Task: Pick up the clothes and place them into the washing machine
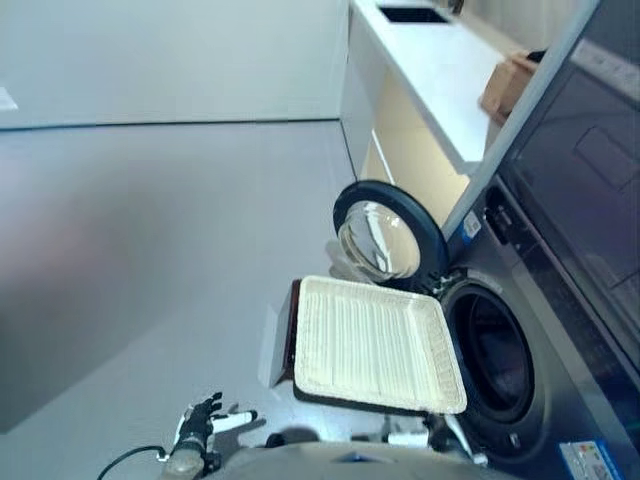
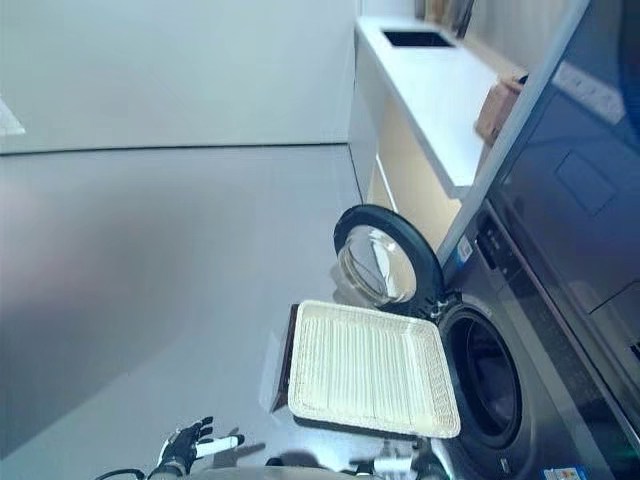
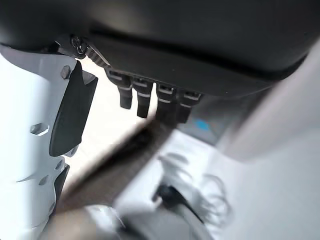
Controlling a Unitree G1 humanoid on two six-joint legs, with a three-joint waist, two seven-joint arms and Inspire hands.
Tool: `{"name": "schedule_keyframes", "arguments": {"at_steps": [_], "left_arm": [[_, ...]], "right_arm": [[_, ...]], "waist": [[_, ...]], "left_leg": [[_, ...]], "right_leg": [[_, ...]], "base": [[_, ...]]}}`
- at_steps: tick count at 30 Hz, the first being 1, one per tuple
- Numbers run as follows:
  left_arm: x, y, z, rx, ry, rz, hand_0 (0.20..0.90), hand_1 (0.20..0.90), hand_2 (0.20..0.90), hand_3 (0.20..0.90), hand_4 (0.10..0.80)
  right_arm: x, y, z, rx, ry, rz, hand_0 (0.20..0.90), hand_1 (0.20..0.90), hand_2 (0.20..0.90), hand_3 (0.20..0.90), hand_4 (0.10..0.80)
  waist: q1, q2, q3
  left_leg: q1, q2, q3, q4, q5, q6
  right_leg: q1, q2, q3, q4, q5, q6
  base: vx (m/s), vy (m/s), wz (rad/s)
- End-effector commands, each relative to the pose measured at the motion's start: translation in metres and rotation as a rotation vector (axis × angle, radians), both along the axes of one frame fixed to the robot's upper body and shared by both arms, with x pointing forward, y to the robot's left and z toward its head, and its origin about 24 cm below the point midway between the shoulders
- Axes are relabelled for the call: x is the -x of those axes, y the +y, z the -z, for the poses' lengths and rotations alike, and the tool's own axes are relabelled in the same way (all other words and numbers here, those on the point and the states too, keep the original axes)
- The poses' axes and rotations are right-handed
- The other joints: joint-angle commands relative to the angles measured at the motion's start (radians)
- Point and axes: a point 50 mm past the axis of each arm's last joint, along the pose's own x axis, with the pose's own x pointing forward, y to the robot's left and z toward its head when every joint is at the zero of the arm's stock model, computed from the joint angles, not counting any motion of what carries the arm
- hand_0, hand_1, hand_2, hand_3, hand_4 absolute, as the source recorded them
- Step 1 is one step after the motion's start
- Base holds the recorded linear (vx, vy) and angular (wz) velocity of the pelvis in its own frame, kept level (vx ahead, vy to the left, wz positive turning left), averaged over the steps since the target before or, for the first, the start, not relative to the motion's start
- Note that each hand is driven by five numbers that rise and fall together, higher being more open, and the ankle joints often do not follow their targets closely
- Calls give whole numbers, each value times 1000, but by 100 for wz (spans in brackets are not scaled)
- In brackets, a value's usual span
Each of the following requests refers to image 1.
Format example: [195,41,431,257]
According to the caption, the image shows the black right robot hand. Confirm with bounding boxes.
[383,413,490,468]

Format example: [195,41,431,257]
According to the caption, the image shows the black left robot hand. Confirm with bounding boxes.
[173,391,259,450]

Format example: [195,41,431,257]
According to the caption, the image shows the dark blue washing machine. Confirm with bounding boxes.
[424,169,640,480]

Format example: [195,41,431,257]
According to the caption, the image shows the round washing machine door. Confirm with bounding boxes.
[331,180,450,290]

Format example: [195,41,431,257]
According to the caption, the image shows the silver left robot leg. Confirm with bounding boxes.
[264,425,322,449]

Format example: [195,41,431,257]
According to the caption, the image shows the cream wicker laundry basket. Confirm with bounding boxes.
[291,274,469,417]

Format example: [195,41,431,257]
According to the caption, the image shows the grey robot torso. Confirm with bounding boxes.
[218,437,482,480]

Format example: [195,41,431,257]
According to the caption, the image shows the dark glossy stool box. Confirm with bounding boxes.
[267,278,427,417]

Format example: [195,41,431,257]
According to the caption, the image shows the dark blue tumble dryer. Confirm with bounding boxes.
[499,0,640,302]

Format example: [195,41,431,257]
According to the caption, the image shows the brown cardboard box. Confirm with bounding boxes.
[478,48,550,122]

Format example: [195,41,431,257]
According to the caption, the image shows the white counter cabinet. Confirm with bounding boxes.
[339,0,532,237]

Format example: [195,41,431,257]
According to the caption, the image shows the black rectangular counter sink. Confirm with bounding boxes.
[376,3,452,26]

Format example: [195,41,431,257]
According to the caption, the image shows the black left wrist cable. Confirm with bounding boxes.
[96,445,172,480]

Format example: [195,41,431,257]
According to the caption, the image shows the grey appliance enclosure frame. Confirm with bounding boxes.
[441,0,602,247]

